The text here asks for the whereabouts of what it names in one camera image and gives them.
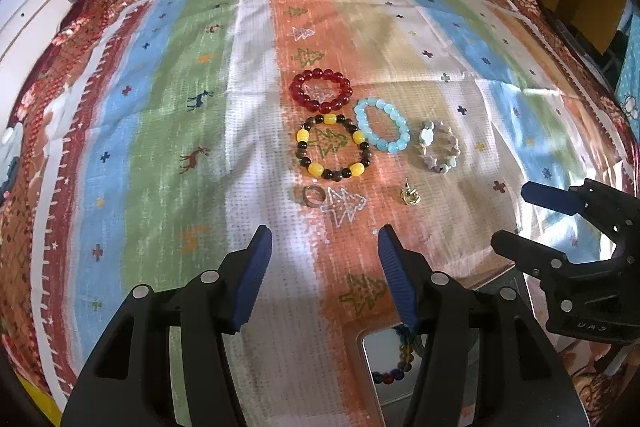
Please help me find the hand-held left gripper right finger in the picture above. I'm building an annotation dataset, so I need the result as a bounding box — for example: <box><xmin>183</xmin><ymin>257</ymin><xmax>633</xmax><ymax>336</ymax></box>
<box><xmin>377</xmin><ymin>224</ymin><xmax>583</xmax><ymax>427</ymax></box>

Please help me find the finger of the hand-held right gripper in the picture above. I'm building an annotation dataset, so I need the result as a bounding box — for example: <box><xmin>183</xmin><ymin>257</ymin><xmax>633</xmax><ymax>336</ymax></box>
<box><xmin>520</xmin><ymin>178</ymin><xmax>640</xmax><ymax>254</ymax></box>
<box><xmin>490</xmin><ymin>229</ymin><xmax>632</xmax><ymax>319</ymax></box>

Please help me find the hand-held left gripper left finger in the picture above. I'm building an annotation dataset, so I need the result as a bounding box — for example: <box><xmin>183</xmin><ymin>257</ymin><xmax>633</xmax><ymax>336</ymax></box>
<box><xmin>60</xmin><ymin>224</ymin><xmax>273</xmax><ymax>427</ymax></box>

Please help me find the mirrored jewelry tray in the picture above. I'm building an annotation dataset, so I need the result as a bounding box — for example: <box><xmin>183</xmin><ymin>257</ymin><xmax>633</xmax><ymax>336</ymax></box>
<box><xmin>350</xmin><ymin>324</ymin><xmax>436</xmax><ymax>408</ymax></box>

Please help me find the black and yellow bead bracelet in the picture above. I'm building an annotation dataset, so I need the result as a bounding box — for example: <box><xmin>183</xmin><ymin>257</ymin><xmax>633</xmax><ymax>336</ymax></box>
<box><xmin>297</xmin><ymin>113</ymin><xmax>373</xmax><ymax>180</ymax></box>

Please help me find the grey star bead bracelet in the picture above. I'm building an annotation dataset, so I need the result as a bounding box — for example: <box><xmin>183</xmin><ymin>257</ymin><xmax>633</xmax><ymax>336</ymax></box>
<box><xmin>414</xmin><ymin>119</ymin><xmax>462</xmax><ymax>172</ymax></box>

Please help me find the light blue bead bracelet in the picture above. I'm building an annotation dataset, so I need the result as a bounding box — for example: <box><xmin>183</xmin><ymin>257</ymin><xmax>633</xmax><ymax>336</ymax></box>
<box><xmin>354</xmin><ymin>97</ymin><xmax>412</xmax><ymax>155</ymax></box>

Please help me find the red bead bracelet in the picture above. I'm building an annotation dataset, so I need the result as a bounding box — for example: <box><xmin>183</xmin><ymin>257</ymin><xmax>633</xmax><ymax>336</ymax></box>
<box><xmin>289</xmin><ymin>68</ymin><xmax>353</xmax><ymax>114</ymax></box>

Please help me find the gold earring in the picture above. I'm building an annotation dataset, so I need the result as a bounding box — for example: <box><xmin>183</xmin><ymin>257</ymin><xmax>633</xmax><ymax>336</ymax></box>
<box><xmin>399</xmin><ymin>178</ymin><xmax>422</xmax><ymax>206</ymax></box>

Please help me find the teal printed cloth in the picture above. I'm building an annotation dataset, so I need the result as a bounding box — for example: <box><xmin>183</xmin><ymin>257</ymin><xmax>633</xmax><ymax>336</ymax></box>
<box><xmin>617</xmin><ymin>57</ymin><xmax>640</xmax><ymax>118</ymax></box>

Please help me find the striped printed mat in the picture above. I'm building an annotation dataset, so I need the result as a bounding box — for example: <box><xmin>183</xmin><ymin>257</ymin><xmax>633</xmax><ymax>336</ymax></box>
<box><xmin>30</xmin><ymin>0</ymin><xmax>640</xmax><ymax>427</ymax></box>

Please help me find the yellow object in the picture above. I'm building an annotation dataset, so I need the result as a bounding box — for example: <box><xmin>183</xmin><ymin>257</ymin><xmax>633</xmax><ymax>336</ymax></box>
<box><xmin>20</xmin><ymin>382</ymin><xmax>66</xmax><ymax>427</ymax></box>

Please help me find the grey cloth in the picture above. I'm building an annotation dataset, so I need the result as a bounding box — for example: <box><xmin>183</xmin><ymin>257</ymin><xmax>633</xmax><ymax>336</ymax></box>
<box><xmin>0</xmin><ymin>154</ymin><xmax>21</xmax><ymax>200</ymax></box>

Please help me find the white headboard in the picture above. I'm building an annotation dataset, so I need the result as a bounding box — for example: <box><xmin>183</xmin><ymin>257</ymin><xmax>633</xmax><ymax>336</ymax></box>
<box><xmin>0</xmin><ymin>0</ymin><xmax>96</xmax><ymax>72</ymax></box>

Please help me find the small metal ring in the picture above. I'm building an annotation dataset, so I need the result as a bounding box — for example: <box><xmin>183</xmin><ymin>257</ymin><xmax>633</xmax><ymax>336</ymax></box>
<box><xmin>301</xmin><ymin>184</ymin><xmax>327</xmax><ymax>209</ymax></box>

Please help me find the multicolour bead bracelet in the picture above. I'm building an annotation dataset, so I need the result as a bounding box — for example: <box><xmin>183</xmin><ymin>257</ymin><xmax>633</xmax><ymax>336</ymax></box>
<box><xmin>372</xmin><ymin>327</ymin><xmax>421</xmax><ymax>385</ymax></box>

